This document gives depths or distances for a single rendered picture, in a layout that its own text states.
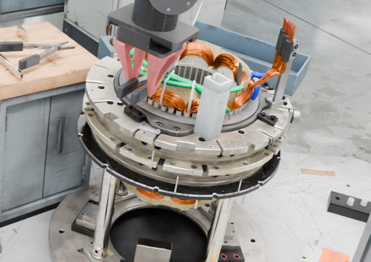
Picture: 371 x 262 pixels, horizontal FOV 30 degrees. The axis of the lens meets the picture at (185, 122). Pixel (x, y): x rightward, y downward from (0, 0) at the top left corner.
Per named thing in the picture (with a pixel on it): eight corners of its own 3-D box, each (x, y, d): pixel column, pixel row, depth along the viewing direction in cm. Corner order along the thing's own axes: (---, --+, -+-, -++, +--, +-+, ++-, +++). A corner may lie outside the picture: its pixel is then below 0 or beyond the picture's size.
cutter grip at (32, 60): (21, 71, 108) (21, 61, 107) (17, 68, 108) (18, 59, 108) (39, 63, 111) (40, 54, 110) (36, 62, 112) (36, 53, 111)
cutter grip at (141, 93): (134, 105, 88) (136, 94, 87) (128, 103, 88) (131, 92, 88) (149, 94, 91) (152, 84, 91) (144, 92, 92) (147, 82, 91)
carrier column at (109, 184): (97, 265, 114) (112, 161, 103) (88, 257, 115) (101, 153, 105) (109, 259, 116) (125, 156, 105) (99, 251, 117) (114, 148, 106)
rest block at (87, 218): (109, 214, 123) (110, 204, 122) (97, 231, 119) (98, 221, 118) (87, 207, 124) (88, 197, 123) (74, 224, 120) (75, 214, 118)
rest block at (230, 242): (215, 250, 120) (218, 240, 119) (210, 229, 125) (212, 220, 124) (238, 250, 121) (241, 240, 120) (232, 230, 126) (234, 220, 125)
